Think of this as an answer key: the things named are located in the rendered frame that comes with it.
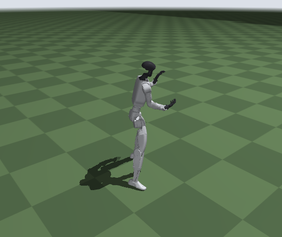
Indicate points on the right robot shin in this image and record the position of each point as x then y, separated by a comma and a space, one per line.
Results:
137, 164

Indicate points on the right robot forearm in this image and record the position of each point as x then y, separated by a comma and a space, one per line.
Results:
157, 106

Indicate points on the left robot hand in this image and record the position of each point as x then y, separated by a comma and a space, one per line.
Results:
155, 79

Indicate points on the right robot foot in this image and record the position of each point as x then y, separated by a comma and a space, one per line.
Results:
136, 184

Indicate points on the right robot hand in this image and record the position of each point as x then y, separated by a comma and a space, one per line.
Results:
171, 104

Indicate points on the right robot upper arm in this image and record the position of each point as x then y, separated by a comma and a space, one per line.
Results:
147, 92

